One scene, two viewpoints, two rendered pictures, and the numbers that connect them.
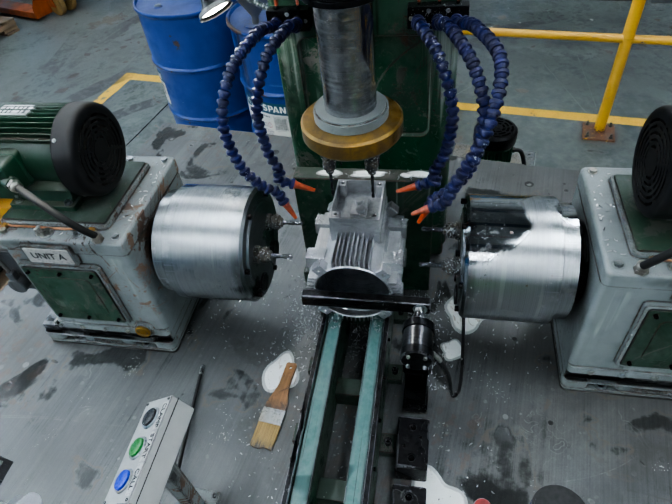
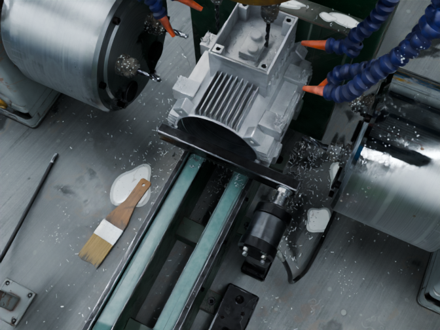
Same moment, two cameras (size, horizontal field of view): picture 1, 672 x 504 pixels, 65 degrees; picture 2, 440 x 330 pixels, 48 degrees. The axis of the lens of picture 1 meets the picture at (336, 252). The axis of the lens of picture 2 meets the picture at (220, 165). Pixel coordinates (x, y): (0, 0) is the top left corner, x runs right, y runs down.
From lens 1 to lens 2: 0.34 m
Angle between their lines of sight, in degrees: 21
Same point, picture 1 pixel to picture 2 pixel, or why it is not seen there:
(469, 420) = (304, 303)
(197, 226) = (52, 16)
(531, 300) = (413, 231)
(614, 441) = not seen: outside the picture
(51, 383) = not seen: outside the picture
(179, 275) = (28, 65)
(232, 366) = (86, 163)
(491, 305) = (365, 217)
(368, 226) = (253, 76)
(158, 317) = (13, 94)
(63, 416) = not seen: outside the picture
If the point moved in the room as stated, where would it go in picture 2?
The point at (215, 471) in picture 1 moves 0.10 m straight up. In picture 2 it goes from (38, 270) to (18, 258)
